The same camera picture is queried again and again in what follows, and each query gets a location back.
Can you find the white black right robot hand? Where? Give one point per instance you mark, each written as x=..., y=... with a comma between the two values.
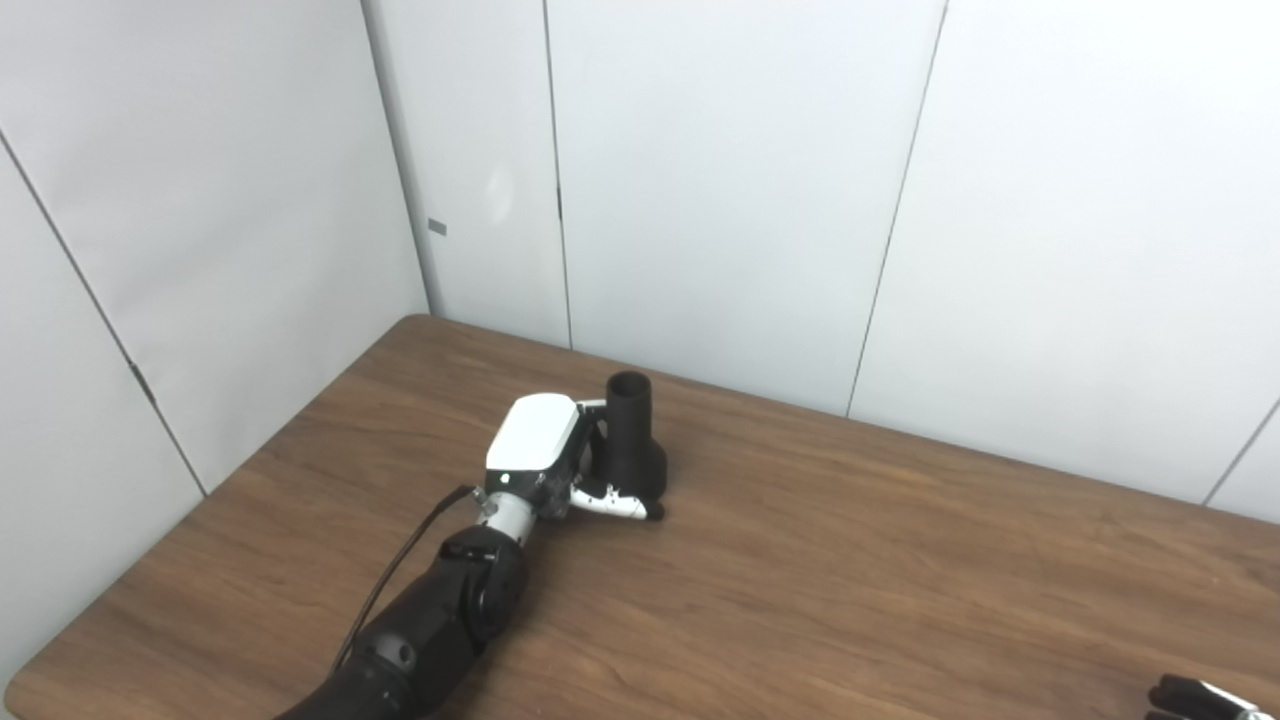
x=1190, y=700

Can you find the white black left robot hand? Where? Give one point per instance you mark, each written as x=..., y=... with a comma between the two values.
x=530, y=440

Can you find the black funnel-shaped nozzle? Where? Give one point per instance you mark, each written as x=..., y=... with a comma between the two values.
x=630, y=450

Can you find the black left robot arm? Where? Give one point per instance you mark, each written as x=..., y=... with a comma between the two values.
x=430, y=630

